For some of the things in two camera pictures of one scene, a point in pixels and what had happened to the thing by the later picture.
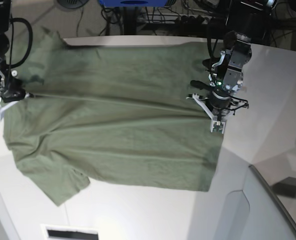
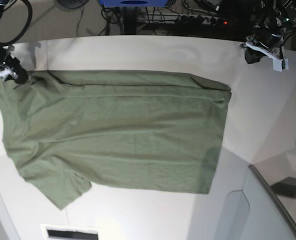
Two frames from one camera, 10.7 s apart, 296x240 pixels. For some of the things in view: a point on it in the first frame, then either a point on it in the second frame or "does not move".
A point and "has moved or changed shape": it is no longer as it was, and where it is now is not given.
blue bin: x=133 y=3 does not move
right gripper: x=220 y=98 → x=272 y=38
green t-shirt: x=118 y=112 has moved or changed shape
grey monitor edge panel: x=256 y=212 does not move
